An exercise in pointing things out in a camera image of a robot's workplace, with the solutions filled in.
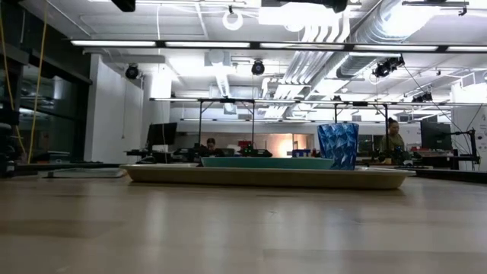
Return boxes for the teal plate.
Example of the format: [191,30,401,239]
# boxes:
[200,156,336,170]

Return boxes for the blue faceted plastic cup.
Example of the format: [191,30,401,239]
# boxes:
[317,122,360,171]

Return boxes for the beige plastic tray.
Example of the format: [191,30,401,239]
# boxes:
[119,163,416,190]

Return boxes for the person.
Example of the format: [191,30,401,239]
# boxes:
[378,116,409,164]
[203,137,225,158]

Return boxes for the black computer monitor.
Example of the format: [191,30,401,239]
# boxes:
[420,120,453,151]
[146,122,178,148]

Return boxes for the rig light bar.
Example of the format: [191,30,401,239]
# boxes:
[70,39,487,54]

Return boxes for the black ceiling track lights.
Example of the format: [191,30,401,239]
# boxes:
[371,56,406,79]

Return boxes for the olive green mat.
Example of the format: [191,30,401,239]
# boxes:
[42,167,127,180]

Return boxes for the black overhead fixture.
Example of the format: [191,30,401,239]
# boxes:
[110,0,137,13]

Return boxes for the black background rig frame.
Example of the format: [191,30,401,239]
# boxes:
[333,100,390,153]
[196,97,256,149]

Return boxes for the silver ventilation duct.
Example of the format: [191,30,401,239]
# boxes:
[336,0,423,80]

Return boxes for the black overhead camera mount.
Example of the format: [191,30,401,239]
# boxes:
[262,0,349,14]

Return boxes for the yellow cable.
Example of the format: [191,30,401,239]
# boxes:
[27,3,49,164]
[0,14,27,157]

